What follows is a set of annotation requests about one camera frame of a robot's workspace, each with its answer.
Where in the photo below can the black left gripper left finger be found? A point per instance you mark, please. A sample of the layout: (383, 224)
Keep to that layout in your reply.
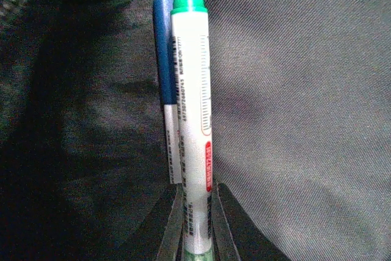
(170, 248)

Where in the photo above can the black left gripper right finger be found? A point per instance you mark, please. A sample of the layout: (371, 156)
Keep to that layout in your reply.
(224, 246)

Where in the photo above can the black student bag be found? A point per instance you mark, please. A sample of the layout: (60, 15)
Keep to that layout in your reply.
(301, 129)

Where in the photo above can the green-capped white marker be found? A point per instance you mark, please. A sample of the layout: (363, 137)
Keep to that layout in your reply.
(191, 50)

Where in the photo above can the blue-capped white pen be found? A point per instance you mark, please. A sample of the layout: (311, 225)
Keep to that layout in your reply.
(164, 57)

